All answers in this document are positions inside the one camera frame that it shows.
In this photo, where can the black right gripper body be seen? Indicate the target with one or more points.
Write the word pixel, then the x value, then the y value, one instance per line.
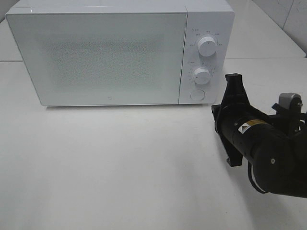
pixel 229 118

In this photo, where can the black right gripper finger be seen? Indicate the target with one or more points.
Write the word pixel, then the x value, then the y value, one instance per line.
pixel 235 92
pixel 234 156

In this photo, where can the round white door button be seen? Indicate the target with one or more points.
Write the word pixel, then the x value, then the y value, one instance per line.
pixel 197 95

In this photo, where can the white microwave knob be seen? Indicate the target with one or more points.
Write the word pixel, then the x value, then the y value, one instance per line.
pixel 207 45
pixel 201 76

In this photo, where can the white microwave door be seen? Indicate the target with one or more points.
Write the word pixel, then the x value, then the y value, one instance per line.
pixel 102 59

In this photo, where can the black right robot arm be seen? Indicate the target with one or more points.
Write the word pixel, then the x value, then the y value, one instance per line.
pixel 275 146

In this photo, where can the white microwave oven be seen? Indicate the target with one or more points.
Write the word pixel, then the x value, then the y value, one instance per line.
pixel 214 17

